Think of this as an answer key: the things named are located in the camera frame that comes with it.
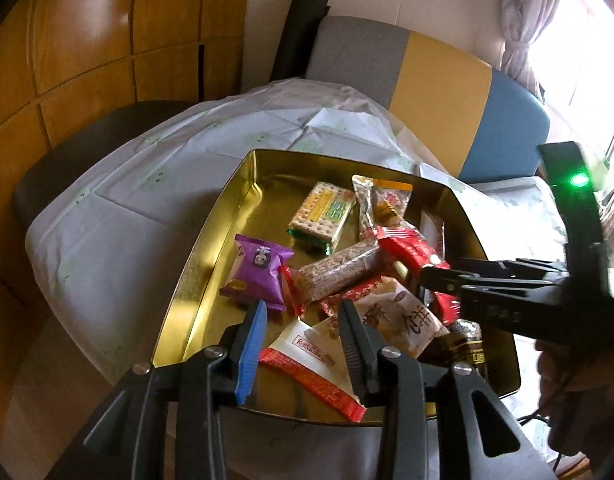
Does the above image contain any beige cookie packet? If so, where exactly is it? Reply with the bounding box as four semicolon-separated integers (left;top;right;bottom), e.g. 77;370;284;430
357;277;450;358

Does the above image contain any window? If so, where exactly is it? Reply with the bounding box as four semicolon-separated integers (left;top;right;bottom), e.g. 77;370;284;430
530;0;614;196

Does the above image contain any green cracker packet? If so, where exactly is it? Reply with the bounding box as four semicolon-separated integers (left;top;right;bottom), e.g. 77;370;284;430
287;181;357;256

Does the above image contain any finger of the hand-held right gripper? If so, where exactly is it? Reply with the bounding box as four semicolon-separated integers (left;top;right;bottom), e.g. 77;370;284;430
457;280;583;333
421;257;570;293

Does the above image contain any black rolled mat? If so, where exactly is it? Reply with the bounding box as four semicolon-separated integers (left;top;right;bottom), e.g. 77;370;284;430
269;0;332;83

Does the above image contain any person's right hand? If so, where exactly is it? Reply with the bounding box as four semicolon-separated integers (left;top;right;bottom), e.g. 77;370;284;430
534;337;614;401

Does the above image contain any red patterned snack packet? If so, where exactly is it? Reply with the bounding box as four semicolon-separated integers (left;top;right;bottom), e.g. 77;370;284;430
319;279;388;317

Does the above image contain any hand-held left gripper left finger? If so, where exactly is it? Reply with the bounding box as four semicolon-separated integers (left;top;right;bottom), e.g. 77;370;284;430
47;299;268;480

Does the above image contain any dark brown snack bag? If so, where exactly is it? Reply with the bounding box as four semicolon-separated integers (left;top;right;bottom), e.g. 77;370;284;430
419;317;490;381

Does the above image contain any red and white packet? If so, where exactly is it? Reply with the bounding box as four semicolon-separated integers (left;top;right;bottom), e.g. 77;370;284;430
259;317;366;422

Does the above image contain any tied floral curtain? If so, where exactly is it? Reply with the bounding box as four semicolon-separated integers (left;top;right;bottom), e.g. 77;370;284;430
500;0;568;101

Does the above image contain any wooden wardrobe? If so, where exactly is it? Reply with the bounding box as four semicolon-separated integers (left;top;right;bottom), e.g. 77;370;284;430
0;0;253;281

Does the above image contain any yellow nut bag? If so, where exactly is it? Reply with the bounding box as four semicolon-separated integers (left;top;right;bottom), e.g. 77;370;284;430
351;174;414;241

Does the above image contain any black cable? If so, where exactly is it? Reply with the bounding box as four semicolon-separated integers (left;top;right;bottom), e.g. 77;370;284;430
517;395;568;476

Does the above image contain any purple snack packet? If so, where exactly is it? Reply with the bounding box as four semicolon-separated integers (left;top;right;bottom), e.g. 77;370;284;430
219;234;295;313

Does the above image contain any clear grain bar packet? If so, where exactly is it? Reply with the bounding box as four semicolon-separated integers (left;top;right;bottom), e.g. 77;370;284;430
282;240;388;303

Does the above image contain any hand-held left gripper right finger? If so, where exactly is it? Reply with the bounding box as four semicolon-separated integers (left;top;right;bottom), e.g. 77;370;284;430
337;299;558;480

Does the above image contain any gold tin box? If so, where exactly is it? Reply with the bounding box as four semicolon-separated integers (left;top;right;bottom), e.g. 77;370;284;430
152;148;520;428

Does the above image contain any grey yellow blue headboard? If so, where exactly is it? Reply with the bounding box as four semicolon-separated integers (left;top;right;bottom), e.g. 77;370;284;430
304;15;550;186

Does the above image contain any printed plastic sheet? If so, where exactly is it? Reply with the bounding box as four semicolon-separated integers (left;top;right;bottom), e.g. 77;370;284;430
26;77;614;480

